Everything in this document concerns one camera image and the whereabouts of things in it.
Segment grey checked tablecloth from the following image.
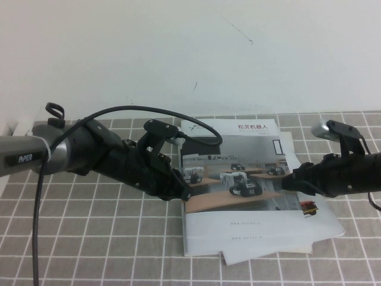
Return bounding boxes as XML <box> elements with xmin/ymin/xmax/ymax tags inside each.
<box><xmin>0</xmin><ymin>110</ymin><xmax>381</xmax><ymax>286</ymax></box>

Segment plain white brochure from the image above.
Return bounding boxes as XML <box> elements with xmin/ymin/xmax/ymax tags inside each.
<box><xmin>220</xmin><ymin>247</ymin><xmax>312</xmax><ymax>266</ymax></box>

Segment white zip tie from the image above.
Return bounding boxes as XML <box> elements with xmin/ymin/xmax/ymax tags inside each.
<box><xmin>29</xmin><ymin>129</ymin><xmax>52</xmax><ymax>163</ymax></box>

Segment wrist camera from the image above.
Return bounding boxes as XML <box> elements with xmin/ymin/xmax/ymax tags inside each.
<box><xmin>311</xmin><ymin>119</ymin><xmax>366</xmax><ymax>156</ymax></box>
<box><xmin>143</xmin><ymin>119</ymin><xmax>185</xmax><ymax>147</ymax></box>

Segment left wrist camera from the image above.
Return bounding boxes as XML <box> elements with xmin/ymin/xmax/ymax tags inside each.
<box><xmin>143</xmin><ymin>119</ymin><xmax>185</xmax><ymax>147</ymax></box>

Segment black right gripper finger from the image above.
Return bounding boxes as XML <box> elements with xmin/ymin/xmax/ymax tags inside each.
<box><xmin>282</xmin><ymin>162</ymin><xmax>321</xmax><ymax>183</ymax></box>
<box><xmin>282</xmin><ymin>181</ymin><xmax>318</xmax><ymax>197</ymax></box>

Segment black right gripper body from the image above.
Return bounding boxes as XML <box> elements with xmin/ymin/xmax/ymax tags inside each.
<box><xmin>314</xmin><ymin>153</ymin><xmax>358</xmax><ymax>198</ymax></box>

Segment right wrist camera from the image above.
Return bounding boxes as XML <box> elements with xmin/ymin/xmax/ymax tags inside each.
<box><xmin>311</xmin><ymin>119</ymin><xmax>366</xmax><ymax>156</ymax></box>

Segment black left camera cable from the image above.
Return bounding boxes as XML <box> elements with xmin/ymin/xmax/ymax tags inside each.
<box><xmin>32</xmin><ymin>105</ymin><xmax>223</xmax><ymax>286</ymax></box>

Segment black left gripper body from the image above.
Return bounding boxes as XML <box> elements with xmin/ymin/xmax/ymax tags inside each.
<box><xmin>113</xmin><ymin>139</ymin><xmax>182</xmax><ymax>201</ymax></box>

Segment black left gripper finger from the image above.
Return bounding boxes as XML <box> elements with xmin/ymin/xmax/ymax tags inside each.
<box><xmin>169</xmin><ymin>167</ymin><xmax>192</xmax><ymax>197</ymax></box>
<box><xmin>162</xmin><ymin>189</ymin><xmax>193</xmax><ymax>204</ymax></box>

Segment short black cable loop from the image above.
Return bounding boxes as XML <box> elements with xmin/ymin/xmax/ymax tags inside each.
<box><xmin>44</xmin><ymin>102</ymin><xmax>65</xmax><ymax>128</ymax></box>

